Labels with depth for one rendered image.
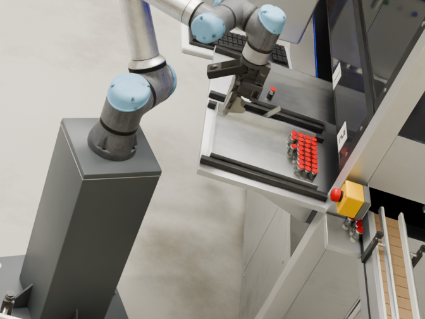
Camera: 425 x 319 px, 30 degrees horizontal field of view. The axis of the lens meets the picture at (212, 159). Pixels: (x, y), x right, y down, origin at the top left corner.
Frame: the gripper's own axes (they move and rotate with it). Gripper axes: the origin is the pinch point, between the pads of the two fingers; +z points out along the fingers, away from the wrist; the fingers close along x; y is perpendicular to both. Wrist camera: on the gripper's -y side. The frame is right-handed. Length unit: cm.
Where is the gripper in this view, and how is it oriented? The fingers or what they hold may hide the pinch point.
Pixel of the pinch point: (223, 111)
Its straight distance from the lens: 230.0
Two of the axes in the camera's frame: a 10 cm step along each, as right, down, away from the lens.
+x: 0.7, -6.3, 7.8
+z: -3.2, 7.2, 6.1
